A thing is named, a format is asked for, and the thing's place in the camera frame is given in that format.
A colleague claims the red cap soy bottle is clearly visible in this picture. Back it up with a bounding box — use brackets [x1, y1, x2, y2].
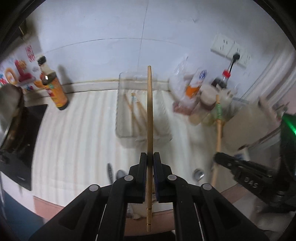
[211, 70, 231, 89]

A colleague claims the plain wooden chopstick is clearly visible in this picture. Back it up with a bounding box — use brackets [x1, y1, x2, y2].
[147, 66, 154, 232]

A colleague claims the wooden chopstick green band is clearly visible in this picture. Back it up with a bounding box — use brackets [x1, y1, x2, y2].
[211, 94, 222, 187]

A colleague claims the dark sauce bottle yellow label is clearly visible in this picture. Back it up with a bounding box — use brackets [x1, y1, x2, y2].
[37, 56, 69, 110]

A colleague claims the white lidded jar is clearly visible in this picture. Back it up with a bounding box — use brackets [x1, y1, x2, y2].
[200, 85, 218, 110]

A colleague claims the round steel spoon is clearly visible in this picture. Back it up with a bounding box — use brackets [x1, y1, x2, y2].
[193, 169, 205, 182]

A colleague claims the black induction cooktop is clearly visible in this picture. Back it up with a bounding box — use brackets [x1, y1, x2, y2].
[1, 104, 48, 191]

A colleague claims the small glass jar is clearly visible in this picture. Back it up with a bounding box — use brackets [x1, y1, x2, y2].
[202, 113, 216, 126]

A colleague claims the steel wok with lid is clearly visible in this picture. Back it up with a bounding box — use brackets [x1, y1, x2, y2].
[1, 84, 24, 151]

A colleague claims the blue cabinet front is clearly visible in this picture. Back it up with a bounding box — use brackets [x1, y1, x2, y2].
[1, 191, 44, 240]

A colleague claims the colourful wall sticker sheet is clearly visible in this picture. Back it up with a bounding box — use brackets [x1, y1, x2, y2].
[1, 43, 43, 94]

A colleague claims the black power plug cable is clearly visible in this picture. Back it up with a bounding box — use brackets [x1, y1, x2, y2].
[226, 53, 241, 73]

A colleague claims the wall power socket strip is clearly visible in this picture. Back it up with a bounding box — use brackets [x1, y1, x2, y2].
[210, 34, 251, 68]

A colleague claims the orange label plastic bag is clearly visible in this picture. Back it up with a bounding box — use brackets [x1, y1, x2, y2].
[168, 56, 208, 115]

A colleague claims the clear plastic utensil tray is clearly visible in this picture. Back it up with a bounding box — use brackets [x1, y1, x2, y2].
[115, 72, 172, 148]

